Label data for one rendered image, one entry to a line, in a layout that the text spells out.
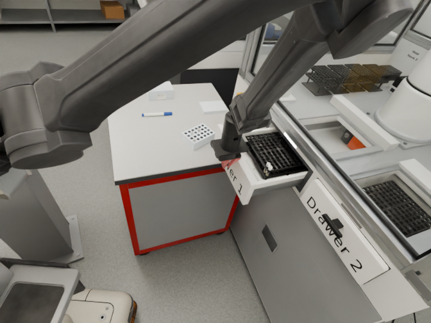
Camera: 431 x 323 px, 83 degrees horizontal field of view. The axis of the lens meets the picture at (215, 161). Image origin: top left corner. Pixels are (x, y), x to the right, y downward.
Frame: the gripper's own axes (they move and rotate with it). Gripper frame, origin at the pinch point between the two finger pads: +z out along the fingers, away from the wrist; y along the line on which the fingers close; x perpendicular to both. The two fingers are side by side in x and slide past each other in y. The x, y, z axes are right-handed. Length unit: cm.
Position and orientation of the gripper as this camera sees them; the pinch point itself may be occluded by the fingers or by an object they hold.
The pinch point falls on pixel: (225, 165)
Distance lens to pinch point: 78.5
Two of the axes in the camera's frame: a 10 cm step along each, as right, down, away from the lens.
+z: -1.1, 6.6, 7.4
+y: 9.4, -1.8, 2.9
